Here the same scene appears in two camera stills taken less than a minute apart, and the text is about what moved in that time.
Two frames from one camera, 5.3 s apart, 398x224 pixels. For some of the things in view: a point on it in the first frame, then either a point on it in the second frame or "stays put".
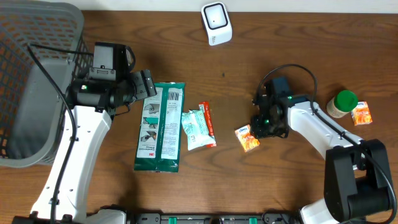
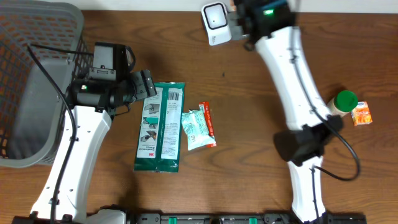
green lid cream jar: x=342 y=104 stays put
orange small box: x=247 y=139 → x=234 y=7
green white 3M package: x=160 y=134 stays put
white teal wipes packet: x=194 y=124 stays put
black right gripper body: x=266 y=127 → x=234 y=27
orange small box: x=361 y=114 stays put
